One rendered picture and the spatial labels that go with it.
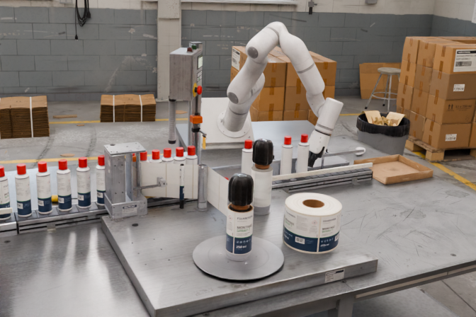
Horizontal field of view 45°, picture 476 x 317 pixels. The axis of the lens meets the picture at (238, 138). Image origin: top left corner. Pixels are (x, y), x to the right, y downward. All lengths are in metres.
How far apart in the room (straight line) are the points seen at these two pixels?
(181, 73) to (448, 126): 4.03
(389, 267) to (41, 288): 1.17
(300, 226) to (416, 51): 4.45
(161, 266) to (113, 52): 6.01
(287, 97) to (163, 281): 4.24
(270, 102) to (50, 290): 4.21
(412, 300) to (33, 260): 1.90
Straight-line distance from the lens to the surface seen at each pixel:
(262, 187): 2.26
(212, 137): 3.22
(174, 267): 1.93
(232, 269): 1.90
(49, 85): 7.86
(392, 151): 4.90
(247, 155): 2.54
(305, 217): 2.00
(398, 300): 3.16
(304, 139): 2.67
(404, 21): 8.92
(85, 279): 1.99
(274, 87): 5.83
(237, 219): 1.88
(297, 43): 2.57
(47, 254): 2.17
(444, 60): 5.91
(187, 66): 2.34
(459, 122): 6.08
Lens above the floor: 1.84
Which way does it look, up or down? 17 degrees down
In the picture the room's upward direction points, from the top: 2 degrees clockwise
